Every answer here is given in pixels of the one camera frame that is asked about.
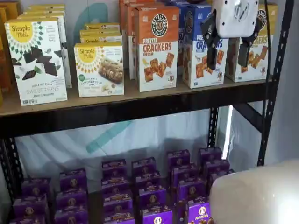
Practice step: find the yellow white pretzel crackers box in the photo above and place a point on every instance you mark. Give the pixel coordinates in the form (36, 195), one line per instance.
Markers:
(257, 70)

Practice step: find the orange cheddar pretzel crackers box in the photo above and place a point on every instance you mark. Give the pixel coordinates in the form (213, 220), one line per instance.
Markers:
(123, 14)
(131, 23)
(158, 58)

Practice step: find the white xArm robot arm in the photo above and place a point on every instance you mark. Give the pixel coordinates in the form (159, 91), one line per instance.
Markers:
(257, 198)

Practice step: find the black metal wooden shelf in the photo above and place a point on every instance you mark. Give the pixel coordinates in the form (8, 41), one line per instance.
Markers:
(116, 116)

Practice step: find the purple Annie's snack box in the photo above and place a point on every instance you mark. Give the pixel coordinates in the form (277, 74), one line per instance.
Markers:
(71, 199)
(143, 166)
(71, 218)
(73, 178)
(28, 220)
(157, 217)
(191, 191)
(119, 210)
(153, 197)
(118, 198)
(148, 182)
(178, 158)
(216, 168)
(36, 186)
(198, 214)
(120, 220)
(184, 173)
(217, 178)
(210, 156)
(114, 168)
(30, 206)
(115, 184)

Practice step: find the orange snack box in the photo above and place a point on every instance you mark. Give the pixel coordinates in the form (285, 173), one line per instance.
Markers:
(12, 9)

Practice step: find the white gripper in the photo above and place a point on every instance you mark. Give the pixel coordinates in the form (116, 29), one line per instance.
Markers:
(236, 21)

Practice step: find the Simple Mills almond bar box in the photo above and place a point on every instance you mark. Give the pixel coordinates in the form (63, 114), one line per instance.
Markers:
(102, 26)
(100, 70)
(100, 34)

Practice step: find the blue sea salt crackers box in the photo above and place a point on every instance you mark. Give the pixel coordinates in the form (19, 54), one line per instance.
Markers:
(196, 46)
(181, 2)
(180, 51)

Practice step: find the wooden shelf board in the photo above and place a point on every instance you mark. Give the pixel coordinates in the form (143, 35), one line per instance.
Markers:
(105, 100)

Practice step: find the white backdrop sheet teal logo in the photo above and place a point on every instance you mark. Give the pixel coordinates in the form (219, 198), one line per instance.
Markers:
(58, 149)

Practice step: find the Simple Mills Sweet Thins box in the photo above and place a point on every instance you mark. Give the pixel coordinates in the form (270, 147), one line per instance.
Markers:
(35, 77)
(66, 70)
(44, 12)
(46, 8)
(47, 5)

